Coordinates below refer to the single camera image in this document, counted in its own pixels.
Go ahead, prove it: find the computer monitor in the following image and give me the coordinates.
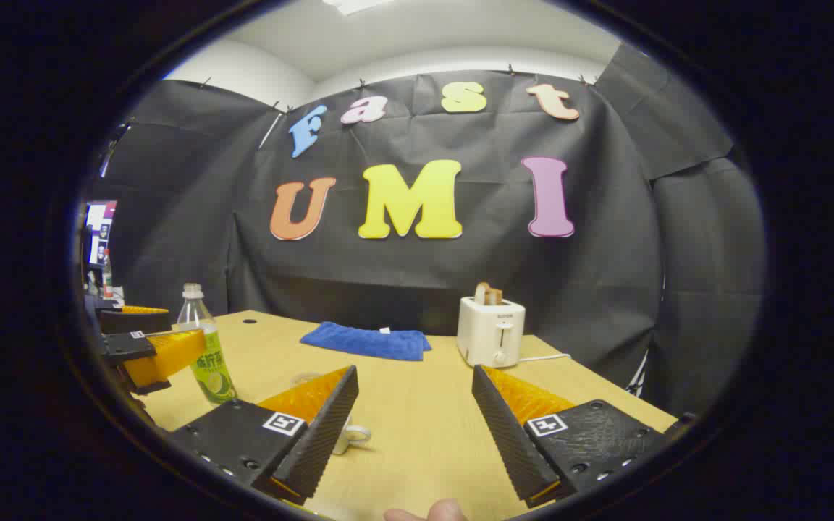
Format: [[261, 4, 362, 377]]
[[84, 201, 118, 266]]

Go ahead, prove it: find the blue towel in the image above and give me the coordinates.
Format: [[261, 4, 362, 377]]
[[300, 321, 432, 362]]

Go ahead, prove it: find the white toaster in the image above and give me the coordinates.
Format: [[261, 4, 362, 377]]
[[457, 295, 526, 368]]

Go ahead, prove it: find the white teacup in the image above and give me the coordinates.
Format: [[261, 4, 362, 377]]
[[332, 415, 373, 456]]

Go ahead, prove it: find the ceiling light panel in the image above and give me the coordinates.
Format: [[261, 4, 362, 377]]
[[321, 0, 397, 15]]

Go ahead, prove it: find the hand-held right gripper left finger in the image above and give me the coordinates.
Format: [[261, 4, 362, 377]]
[[167, 365, 360, 506]]

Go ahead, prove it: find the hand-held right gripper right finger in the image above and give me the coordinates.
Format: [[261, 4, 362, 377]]
[[471, 364, 678, 509]]

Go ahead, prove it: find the green label water bottle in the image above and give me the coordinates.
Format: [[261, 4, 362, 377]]
[[177, 283, 238, 404]]

